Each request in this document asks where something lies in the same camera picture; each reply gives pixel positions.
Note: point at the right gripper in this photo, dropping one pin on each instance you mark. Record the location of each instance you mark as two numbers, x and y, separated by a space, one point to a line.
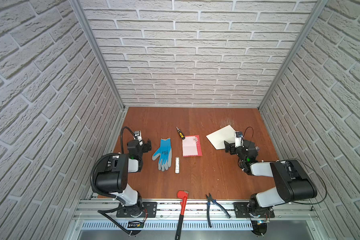
232 148

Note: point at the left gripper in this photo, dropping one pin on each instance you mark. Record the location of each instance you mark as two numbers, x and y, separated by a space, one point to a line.
145 146

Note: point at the cream envelope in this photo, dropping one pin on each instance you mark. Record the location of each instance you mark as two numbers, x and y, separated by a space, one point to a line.
218 137

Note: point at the pink white letter card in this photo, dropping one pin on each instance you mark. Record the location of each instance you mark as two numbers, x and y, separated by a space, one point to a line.
192 146

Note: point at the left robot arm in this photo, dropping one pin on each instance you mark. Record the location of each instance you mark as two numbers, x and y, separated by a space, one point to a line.
109 176

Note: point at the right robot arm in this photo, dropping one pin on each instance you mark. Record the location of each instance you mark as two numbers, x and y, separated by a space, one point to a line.
292 183

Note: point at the blue grey work glove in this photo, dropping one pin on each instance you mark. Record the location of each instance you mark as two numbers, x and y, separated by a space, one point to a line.
164 155

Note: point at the white glue stick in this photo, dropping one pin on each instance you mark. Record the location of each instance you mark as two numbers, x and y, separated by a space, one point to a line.
177 165

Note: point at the black yellow stubby screwdriver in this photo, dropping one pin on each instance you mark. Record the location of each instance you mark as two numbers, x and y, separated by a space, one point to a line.
180 133

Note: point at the red pipe wrench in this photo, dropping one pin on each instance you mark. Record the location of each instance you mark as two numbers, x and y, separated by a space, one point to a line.
183 195

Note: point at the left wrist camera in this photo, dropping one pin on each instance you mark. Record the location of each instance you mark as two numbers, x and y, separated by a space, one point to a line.
138 135

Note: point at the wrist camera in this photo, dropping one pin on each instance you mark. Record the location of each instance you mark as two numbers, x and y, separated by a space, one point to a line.
238 138
138 135

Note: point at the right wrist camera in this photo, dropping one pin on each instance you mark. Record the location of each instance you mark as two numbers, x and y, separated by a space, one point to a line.
238 138

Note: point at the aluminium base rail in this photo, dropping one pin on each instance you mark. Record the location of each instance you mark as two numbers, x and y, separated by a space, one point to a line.
287 222

